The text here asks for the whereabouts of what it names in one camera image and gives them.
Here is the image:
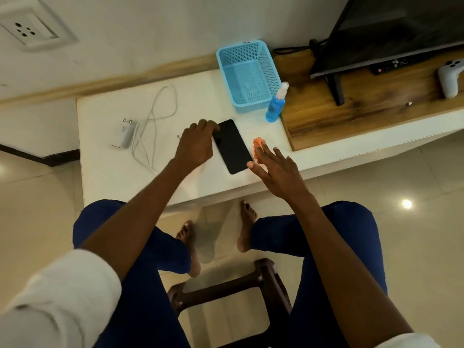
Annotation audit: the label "person's white sleeve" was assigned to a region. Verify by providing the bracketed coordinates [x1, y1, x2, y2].
[0, 249, 122, 348]
[375, 333, 441, 348]

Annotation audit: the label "person's right leg blue trousers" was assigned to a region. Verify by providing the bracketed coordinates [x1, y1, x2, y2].
[250, 201, 388, 348]

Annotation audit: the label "person's right forearm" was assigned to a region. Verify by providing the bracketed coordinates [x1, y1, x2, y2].
[278, 189, 414, 344]

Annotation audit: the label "orange cleaning cloth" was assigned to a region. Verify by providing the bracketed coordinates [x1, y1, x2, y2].
[252, 137, 266, 164]

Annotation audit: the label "blue plastic mesh basket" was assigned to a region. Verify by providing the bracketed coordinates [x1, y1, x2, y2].
[216, 40, 283, 113]

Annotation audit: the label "person's left forearm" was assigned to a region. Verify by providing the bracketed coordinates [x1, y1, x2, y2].
[79, 158, 204, 282]

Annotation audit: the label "blue spray bottle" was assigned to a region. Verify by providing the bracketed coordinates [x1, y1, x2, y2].
[265, 82, 290, 123]

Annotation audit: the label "person's white left sleeve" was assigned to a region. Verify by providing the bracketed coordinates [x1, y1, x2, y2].
[0, 249, 122, 348]

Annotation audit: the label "black power cable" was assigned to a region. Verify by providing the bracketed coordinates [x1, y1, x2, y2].
[272, 38, 328, 57]

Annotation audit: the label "black remote control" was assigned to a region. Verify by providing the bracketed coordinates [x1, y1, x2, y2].
[369, 53, 437, 76]

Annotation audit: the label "person's white right sleeve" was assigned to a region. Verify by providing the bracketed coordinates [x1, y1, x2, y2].
[375, 333, 441, 348]

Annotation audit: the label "white game controller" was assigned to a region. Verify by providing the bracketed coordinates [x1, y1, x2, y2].
[437, 59, 464, 99]

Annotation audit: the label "white charging cable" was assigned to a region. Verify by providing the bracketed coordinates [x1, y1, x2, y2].
[131, 85, 181, 175]

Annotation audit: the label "person's left foot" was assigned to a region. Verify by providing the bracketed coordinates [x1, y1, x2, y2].
[175, 220, 201, 278]

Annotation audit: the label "person's left leg blue trousers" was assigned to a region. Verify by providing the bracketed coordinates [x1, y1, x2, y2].
[72, 199, 193, 348]

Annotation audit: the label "dark wooden stool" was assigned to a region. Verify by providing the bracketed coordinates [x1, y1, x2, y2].
[167, 258, 293, 348]

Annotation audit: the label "white charger adapter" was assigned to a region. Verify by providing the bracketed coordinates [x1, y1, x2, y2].
[111, 118, 138, 150]

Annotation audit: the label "person's right hand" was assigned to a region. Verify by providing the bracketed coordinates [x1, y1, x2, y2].
[247, 141, 310, 202]

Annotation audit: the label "person's foot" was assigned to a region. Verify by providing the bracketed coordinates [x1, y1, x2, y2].
[236, 200, 258, 254]
[175, 220, 201, 278]

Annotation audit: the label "person's leg blue trousers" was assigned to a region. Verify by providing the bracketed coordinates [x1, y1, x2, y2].
[72, 199, 193, 348]
[250, 201, 388, 348]

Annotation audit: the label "person's left hand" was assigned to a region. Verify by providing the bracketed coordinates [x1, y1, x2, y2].
[174, 119, 220, 171]

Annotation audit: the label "white wall socket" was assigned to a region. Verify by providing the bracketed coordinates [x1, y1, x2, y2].
[0, 0, 80, 53]

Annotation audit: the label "person's right foot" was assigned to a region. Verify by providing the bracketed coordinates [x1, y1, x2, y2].
[236, 200, 258, 254]

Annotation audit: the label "black television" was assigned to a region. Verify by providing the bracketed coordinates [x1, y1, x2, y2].
[310, 0, 464, 106]

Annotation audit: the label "brown wooden board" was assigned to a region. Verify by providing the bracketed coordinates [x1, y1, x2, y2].
[272, 46, 464, 152]

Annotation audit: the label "black smartphone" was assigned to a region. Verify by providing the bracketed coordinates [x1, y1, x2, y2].
[212, 119, 254, 175]

